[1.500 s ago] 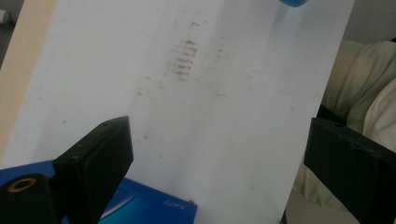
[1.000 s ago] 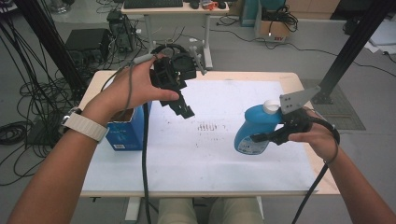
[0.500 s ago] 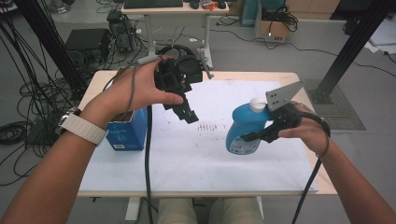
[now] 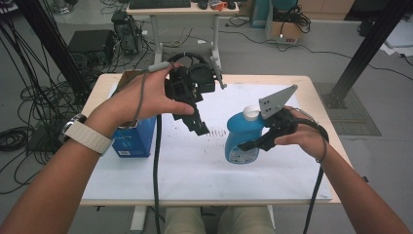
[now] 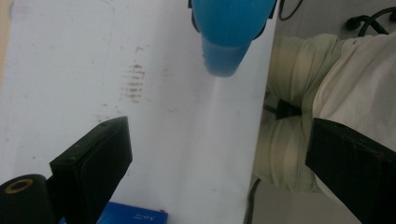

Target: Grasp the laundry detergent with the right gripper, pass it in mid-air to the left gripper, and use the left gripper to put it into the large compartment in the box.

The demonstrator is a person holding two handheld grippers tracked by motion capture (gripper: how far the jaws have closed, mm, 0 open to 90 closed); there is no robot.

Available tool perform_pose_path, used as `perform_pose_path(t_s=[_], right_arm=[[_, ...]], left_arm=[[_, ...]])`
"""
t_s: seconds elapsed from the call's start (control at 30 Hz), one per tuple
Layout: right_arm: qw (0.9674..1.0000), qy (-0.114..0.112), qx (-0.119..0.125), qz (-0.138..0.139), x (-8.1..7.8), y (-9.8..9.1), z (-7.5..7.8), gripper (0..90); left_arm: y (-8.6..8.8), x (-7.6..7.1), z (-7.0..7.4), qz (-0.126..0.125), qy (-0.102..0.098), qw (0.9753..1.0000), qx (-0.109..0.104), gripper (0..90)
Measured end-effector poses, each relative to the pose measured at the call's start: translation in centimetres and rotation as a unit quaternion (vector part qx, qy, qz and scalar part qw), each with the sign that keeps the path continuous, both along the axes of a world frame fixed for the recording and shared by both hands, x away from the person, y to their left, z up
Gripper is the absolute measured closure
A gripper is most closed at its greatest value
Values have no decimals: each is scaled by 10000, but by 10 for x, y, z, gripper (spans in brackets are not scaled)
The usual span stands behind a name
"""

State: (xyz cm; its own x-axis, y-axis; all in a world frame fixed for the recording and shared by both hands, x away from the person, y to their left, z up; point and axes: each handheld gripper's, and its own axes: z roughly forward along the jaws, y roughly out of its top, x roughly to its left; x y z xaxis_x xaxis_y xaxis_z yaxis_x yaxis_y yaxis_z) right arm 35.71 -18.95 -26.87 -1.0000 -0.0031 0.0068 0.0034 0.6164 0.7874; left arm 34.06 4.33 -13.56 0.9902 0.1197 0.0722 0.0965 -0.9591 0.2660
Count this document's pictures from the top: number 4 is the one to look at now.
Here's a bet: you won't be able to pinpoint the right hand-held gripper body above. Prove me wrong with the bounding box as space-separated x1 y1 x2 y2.
258 84 299 140

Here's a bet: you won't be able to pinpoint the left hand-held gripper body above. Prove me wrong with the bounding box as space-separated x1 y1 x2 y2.
164 57 227 108

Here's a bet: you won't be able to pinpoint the blue bottle with white cap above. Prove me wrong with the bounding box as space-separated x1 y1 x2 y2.
224 104 277 165

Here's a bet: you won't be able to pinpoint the blue cardboard box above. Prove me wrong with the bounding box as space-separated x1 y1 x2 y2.
111 69 158 159

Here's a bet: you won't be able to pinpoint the person's right hand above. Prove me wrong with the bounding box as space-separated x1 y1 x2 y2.
274 105 330 162

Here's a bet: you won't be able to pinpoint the person's left hand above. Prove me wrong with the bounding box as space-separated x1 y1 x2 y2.
85 62 196 140

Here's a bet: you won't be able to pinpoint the light wooden table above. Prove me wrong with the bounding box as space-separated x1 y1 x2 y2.
79 72 353 208

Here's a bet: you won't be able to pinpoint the white board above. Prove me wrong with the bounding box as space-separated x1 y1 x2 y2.
91 82 333 201

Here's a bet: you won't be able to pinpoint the white-legged desk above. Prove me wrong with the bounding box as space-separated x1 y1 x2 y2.
126 1 241 74

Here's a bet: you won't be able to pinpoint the white table leg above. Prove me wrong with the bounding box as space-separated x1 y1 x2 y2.
129 205 147 232
263 205 277 230

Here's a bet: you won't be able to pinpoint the grey floor mat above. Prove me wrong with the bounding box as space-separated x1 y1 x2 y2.
313 82 383 137

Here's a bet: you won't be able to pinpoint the orange small object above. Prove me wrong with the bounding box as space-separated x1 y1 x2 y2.
209 0 228 12

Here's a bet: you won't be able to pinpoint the black computer tower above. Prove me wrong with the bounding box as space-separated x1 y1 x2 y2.
111 10 144 57

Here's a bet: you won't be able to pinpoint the person's right leg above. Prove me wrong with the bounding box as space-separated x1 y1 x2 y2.
216 206 276 234

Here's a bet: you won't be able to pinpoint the person's leg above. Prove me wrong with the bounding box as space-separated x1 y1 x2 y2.
164 206 209 234
216 206 276 234

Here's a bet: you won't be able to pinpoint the black keyboard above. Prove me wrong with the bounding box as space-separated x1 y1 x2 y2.
129 0 193 10

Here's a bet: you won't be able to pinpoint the brown cardboard box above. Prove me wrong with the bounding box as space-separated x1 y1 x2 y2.
265 6 305 46

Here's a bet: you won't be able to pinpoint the white band wristwatch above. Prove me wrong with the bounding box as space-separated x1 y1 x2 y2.
58 113 115 156

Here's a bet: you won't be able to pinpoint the teal bin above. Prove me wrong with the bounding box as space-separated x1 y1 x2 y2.
249 0 300 29

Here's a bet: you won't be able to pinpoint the person's left leg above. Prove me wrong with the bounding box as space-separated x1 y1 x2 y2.
164 206 209 234

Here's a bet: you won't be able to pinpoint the black equipment case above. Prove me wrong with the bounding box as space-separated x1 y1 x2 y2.
66 29 117 67

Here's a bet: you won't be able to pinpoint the black metal stand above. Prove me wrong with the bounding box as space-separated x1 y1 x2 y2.
320 0 413 110
14 0 91 96

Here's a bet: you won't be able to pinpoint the light wooden cabinet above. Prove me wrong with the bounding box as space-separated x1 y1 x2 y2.
298 0 356 20

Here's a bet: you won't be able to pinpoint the white paper sheets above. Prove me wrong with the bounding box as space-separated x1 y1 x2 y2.
379 19 413 59

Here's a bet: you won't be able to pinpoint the clear container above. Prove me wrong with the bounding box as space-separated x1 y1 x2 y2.
52 0 71 15

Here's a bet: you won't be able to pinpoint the short black cable loop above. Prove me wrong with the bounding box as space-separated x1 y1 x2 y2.
167 52 209 66

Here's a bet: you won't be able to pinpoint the grey wrist cord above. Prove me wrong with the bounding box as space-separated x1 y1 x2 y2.
110 61 171 127
290 106 328 164

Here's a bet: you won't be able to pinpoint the long black floor cable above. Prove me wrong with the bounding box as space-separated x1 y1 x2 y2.
210 27 413 82

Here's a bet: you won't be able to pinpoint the tangled black cables in box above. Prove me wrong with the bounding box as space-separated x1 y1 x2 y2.
272 4 312 35

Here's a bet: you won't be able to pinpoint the black floor cable bundle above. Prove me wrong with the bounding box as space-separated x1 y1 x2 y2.
0 19 81 196

